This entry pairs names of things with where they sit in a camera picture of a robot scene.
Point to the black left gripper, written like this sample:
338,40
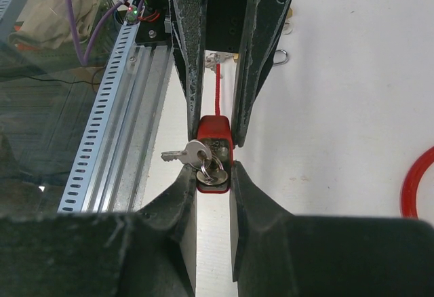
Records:
216,25

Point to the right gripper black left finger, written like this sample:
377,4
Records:
151,252

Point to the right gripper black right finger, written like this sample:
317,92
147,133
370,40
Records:
275,253

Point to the small red padlock keys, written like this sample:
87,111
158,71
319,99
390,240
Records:
199,156

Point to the small red padlock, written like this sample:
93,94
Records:
214,131

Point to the red cable lock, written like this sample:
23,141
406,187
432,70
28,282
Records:
409,189

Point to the medium brass padlock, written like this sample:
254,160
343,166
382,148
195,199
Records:
288,26

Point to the aluminium mounting rail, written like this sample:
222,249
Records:
129,137

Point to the white slotted cable duct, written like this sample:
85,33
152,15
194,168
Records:
85,162

